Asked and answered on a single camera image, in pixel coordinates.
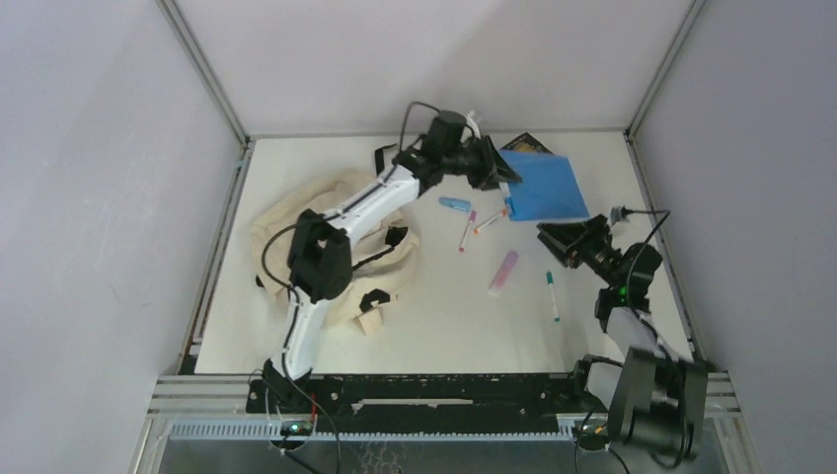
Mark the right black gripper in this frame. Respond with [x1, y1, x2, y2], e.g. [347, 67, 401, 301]
[538, 211, 623, 287]

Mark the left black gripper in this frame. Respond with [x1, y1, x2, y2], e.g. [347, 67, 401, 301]
[440, 133, 520, 191]

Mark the blue notebook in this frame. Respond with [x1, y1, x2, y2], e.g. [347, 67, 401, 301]
[499, 150, 589, 222]

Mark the beige canvas student bag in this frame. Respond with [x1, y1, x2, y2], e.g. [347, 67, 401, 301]
[250, 168, 420, 336]

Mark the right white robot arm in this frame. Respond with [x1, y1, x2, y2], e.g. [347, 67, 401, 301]
[537, 215, 709, 470]

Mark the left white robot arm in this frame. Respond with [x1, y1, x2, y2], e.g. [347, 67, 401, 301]
[260, 110, 522, 412]

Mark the teal marker pen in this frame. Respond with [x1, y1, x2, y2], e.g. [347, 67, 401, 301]
[546, 271, 561, 322]

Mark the black booklet with gold emblem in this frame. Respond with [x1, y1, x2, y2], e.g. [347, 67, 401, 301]
[501, 132, 552, 154]

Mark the orange marker pen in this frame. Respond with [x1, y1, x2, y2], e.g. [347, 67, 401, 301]
[473, 209, 507, 235]

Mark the light blue eraser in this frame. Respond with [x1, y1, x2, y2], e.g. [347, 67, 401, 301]
[438, 197, 472, 213]

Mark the pink marker pen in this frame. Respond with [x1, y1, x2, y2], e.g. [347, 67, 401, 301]
[458, 209, 477, 253]

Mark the pink highlighter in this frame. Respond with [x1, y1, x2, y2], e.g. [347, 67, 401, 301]
[489, 251, 519, 294]

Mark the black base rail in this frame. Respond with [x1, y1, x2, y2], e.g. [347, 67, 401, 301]
[245, 372, 606, 435]

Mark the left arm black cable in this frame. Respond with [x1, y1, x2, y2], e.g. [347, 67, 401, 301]
[261, 101, 442, 459]

